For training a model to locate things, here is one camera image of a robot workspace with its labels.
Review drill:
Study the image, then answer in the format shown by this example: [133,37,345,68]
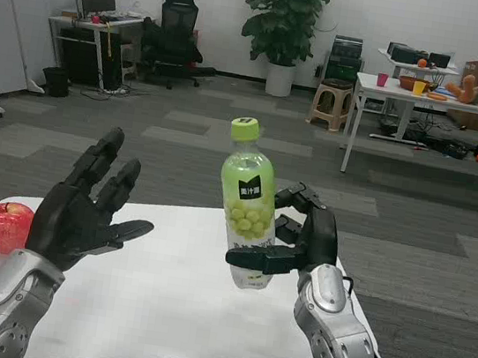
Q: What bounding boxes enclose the black computer tower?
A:
[51,24,130,93]

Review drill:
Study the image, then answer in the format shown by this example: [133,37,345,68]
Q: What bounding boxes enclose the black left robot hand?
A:
[21,116,168,284]

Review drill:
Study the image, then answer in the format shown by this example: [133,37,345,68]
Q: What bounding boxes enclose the long white work table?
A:
[334,71,478,205]

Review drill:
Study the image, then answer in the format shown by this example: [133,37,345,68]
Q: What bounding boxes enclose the beige plastic stool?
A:
[303,75,356,135]

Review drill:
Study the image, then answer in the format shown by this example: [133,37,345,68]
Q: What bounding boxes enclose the green grape juice bottle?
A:
[205,114,293,294]

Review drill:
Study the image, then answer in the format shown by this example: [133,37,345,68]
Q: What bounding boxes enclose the small white side table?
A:
[374,48,462,88]

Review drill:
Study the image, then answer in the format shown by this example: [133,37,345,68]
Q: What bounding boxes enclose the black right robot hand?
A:
[222,172,348,291]

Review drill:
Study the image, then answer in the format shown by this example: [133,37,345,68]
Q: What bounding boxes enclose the green leafy plant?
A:
[235,0,332,72]

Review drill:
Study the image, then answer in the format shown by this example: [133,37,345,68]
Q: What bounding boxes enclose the stacked black equipment cases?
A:
[325,34,367,91]

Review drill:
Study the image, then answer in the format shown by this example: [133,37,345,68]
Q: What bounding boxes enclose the yellow hanging strap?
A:
[101,21,117,60]

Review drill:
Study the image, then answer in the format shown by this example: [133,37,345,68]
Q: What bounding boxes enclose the red apple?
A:
[0,200,38,258]

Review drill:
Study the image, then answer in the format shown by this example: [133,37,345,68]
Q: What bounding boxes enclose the black office chair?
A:
[133,0,228,97]

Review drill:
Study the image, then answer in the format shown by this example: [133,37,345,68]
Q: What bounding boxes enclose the white computer desk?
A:
[39,4,147,97]

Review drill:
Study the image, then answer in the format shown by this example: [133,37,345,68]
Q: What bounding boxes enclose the orange plush toy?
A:
[442,71,478,108]

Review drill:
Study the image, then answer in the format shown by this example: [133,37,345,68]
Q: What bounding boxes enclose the large black box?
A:
[385,41,421,66]

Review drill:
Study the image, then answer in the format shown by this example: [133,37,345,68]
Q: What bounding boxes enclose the black trash bin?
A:
[38,64,75,100]

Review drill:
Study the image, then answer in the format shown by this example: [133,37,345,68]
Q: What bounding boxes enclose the white plant pot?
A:
[263,60,298,100]

